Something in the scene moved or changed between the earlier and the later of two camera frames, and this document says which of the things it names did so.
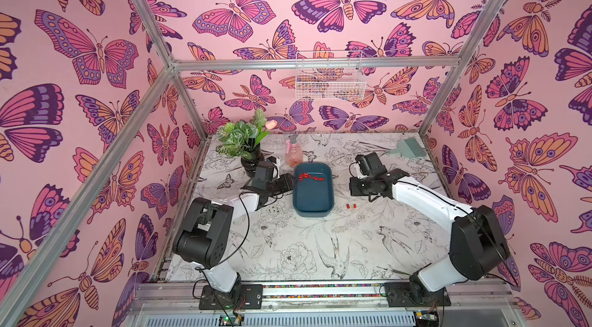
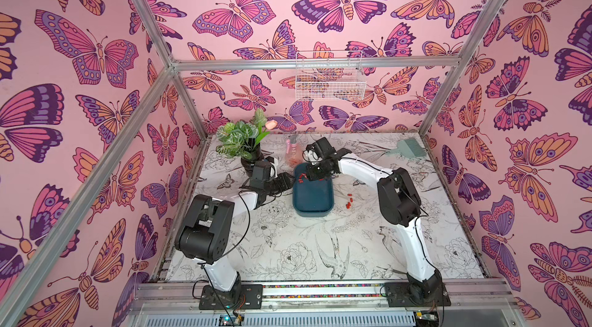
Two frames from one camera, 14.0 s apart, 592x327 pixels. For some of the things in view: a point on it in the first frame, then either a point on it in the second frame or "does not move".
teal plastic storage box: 313,190 does not move
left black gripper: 286,183 does not move
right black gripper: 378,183 -> 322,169
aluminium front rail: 318,295 does not move
